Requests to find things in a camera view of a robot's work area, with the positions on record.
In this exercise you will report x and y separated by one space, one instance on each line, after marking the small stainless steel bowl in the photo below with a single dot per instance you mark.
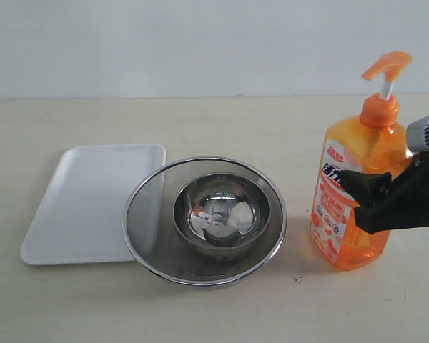
221 215

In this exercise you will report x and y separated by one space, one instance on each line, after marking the steel mesh strainer basket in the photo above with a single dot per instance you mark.
153 241

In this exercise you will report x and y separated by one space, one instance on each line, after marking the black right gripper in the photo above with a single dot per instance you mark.
391 201

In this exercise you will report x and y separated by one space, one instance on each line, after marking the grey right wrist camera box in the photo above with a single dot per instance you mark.
417 135

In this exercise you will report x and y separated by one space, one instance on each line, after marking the white rectangular plastic tray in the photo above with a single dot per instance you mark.
79 218

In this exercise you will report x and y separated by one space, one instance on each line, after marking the orange dish soap pump bottle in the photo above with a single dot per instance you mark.
359 153

